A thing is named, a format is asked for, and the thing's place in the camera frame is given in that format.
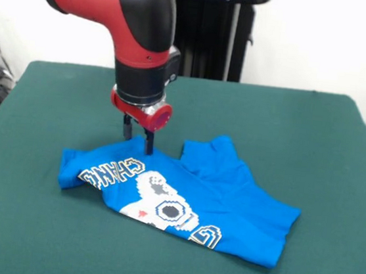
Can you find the dark green table cloth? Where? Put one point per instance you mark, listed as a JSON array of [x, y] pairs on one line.
[[29, 208]]

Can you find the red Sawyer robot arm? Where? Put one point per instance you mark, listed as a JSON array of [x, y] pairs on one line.
[[136, 26]]

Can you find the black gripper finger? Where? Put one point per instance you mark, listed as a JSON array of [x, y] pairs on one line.
[[127, 127], [149, 143]]

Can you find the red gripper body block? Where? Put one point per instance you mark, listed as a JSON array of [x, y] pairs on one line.
[[145, 116]]

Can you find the blue printed t-shirt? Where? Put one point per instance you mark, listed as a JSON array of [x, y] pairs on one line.
[[243, 216]]

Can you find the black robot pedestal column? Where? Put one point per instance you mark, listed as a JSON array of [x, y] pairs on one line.
[[214, 38]]

